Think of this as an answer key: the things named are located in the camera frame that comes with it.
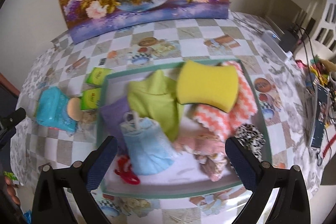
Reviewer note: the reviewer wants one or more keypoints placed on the yellow sponge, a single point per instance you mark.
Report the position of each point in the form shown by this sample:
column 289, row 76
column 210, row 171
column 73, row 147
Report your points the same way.
column 216, row 86

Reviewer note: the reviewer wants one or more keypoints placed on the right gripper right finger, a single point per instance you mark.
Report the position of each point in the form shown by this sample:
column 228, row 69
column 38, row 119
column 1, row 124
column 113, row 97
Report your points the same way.
column 245, row 164

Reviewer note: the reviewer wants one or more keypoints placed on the coral zigzag cloth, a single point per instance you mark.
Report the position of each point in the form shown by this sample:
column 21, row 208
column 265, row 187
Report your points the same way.
column 222, row 124

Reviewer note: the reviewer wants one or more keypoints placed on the light blue cloth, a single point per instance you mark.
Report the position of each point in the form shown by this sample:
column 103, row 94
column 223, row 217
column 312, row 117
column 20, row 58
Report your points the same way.
column 149, row 149

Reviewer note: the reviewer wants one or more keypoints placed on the leopard print scrunchie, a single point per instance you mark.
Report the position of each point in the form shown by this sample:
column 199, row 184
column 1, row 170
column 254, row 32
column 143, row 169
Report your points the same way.
column 251, row 139

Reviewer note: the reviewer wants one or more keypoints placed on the person's left hand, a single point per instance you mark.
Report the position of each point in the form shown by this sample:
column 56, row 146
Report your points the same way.
column 11, row 191

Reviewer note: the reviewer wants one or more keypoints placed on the green tissue pack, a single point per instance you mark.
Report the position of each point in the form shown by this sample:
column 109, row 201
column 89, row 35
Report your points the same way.
column 97, row 76
column 90, row 99

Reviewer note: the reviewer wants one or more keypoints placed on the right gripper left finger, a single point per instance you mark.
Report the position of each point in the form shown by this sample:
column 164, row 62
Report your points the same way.
column 98, row 162

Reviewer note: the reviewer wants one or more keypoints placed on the pink floral cloth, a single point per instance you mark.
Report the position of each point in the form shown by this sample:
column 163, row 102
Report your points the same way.
column 209, row 152

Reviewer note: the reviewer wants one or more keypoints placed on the white shelf unit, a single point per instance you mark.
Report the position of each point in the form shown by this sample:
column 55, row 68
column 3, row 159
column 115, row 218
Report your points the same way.
column 316, row 16

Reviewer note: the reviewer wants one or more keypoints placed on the white teal-rimmed tray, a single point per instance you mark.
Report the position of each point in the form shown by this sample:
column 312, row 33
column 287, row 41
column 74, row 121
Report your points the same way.
column 185, row 177

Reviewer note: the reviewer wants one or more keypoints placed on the lime green cloth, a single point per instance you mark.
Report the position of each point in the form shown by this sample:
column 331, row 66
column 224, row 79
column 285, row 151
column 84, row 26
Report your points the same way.
column 155, row 98

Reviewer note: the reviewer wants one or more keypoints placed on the purple cloth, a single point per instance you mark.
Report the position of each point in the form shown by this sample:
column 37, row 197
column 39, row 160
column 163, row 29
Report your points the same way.
column 113, row 116

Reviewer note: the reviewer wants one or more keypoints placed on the black power adapter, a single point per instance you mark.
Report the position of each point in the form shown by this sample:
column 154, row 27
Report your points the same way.
column 288, row 41

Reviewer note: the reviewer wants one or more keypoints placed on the checkered patterned tablecloth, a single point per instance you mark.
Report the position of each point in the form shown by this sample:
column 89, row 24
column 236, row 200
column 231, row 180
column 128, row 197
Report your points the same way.
column 66, row 65

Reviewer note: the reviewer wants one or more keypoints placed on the teal hat doll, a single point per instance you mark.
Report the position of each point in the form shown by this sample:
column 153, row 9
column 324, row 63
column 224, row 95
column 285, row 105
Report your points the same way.
column 56, row 110

